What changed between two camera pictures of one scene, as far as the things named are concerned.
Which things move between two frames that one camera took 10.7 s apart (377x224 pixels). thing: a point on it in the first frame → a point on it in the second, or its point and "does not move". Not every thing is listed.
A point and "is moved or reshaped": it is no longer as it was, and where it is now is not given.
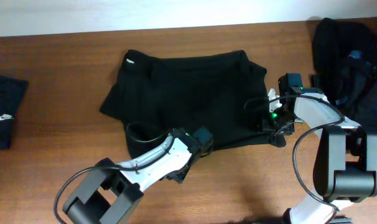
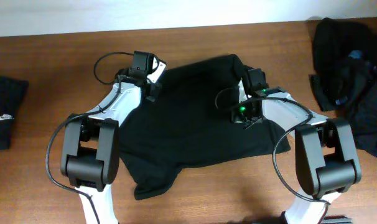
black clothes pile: x=350 y=65 does not move
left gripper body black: x=205 y=146 → x=153 y=90
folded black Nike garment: x=5 y=96 does not move
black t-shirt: x=219 y=95 is moved or reshaped
